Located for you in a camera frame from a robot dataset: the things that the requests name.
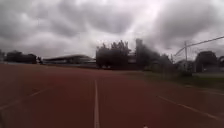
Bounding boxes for group of dark trees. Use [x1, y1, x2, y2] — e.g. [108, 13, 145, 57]
[95, 38, 174, 71]

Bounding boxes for low long building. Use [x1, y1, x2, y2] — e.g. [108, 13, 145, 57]
[42, 54, 98, 65]

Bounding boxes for white painted lane lines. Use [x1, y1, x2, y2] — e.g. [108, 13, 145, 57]
[0, 79, 224, 128]

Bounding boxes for red running track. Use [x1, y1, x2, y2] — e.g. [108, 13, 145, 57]
[0, 63, 224, 128]

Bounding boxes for pole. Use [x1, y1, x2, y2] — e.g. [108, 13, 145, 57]
[183, 40, 189, 73]

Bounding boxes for grass strip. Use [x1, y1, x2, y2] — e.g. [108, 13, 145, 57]
[126, 69, 224, 90]

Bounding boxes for dark round tree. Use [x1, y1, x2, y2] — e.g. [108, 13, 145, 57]
[194, 50, 219, 73]

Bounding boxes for overhead wires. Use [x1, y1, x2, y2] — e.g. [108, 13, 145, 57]
[173, 35, 224, 58]

